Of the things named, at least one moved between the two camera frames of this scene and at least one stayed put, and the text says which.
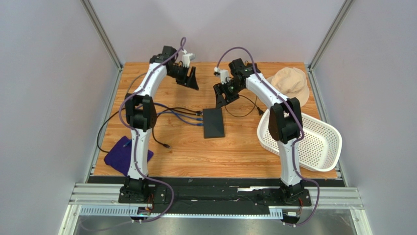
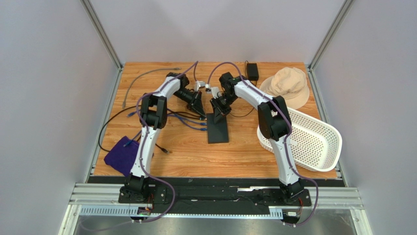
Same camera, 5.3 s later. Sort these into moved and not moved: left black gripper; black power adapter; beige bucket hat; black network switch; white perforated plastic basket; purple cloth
Moved: left black gripper; black network switch
Not moved: white perforated plastic basket; beige bucket hat; black power adapter; purple cloth
